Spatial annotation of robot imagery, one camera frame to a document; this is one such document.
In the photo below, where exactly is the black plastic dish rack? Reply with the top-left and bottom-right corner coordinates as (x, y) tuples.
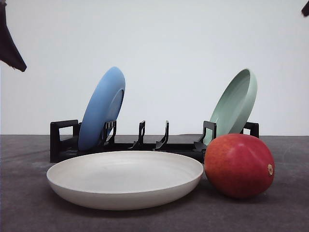
(50, 119), (259, 163)

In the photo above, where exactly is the light green plate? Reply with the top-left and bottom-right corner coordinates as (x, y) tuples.
(204, 69), (258, 145)

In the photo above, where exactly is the white plate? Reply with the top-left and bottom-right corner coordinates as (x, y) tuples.
(46, 152), (204, 210)

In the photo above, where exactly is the blue plate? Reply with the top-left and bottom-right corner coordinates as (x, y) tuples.
(79, 67), (126, 151)

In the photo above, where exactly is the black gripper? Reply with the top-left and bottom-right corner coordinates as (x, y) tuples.
(301, 1), (309, 17)

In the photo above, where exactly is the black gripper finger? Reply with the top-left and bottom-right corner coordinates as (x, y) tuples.
(0, 0), (27, 72)

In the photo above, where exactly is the red pomegranate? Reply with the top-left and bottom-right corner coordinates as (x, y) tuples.
(204, 133), (275, 199)

